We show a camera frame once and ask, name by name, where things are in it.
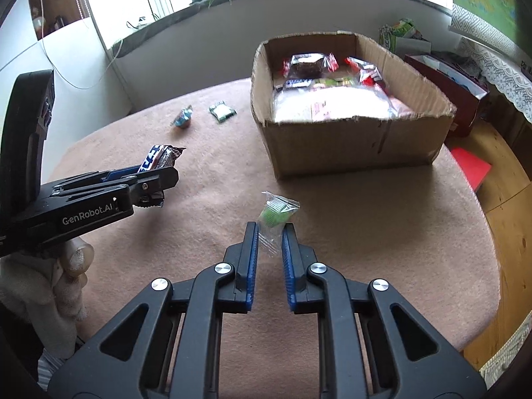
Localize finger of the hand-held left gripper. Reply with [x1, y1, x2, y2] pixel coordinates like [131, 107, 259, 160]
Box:
[50, 166, 180, 213]
[44, 165, 142, 191]

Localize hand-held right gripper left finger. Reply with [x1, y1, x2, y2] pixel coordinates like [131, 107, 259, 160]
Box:
[48, 221, 260, 399]

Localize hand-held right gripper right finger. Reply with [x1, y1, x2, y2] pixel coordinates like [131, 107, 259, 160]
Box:
[282, 223, 487, 399]

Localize brown chocolate bar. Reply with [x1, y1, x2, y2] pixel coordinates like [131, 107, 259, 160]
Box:
[274, 78, 317, 92]
[137, 145, 188, 209]

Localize clear green candy packet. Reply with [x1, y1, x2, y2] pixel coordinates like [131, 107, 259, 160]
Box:
[258, 191, 301, 256]

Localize brown cardboard box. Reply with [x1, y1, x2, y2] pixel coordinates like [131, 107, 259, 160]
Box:
[250, 31, 457, 181]

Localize sliced bread packet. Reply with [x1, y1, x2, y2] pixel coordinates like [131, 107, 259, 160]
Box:
[272, 86, 395, 123]

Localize green snack packet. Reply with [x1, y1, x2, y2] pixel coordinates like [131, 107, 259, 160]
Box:
[314, 78, 360, 88]

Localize red-edged chocolate cake packet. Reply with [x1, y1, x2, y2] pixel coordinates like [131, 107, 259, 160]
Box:
[283, 53, 339, 79]

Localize red silver snack packet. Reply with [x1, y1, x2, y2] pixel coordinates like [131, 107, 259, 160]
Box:
[347, 56, 384, 86]

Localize person's left forearm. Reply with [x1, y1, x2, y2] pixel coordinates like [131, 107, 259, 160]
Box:
[0, 253, 86, 360]

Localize person's left hand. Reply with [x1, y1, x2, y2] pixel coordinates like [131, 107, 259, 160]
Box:
[52, 237, 95, 323]

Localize blue wrapped candy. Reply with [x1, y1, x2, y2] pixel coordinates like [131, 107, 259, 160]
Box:
[170, 106, 195, 129]

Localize small green white packet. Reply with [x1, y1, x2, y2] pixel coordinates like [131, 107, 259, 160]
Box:
[208, 100, 237, 123]

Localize wooden cabinet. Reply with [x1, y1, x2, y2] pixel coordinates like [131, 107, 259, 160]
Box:
[27, 0, 90, 42]

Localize pink snack packet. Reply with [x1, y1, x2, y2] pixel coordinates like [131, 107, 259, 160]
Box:
[390, 95, 418, 118]

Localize red paper sheet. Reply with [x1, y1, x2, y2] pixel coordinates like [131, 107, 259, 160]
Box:
[449, 146, 492, 194]

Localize dark red box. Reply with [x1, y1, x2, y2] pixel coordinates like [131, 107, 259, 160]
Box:
[403, 52, 489, 138]

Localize green printed carton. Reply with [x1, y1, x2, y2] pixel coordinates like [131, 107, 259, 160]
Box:
[379, 18, 431, 55]

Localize grey cloth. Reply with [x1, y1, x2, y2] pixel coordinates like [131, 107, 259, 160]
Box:
[432, 52, 483, 75]

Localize white lace tablecloth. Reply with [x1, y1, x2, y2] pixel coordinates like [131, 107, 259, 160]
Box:
[457, 35, 532, 123]

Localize white cable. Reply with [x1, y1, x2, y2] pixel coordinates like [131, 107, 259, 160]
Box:
[35, 0, 122, 90]

